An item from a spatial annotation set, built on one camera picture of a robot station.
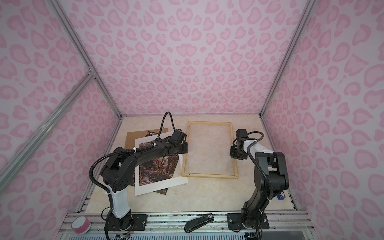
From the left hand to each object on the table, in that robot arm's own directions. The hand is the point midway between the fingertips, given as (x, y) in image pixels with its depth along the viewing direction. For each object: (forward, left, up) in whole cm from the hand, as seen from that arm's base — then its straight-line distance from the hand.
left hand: (188, 145), depth 95 cm
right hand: (-5, -30, -4) cm, 30 cm away
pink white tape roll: (-41, +49, 0) cm, 64 cm away
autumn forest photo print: (-13, +20, -6) cm, 25 cm away
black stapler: (-41, -5, -2) cm, 42 cm away
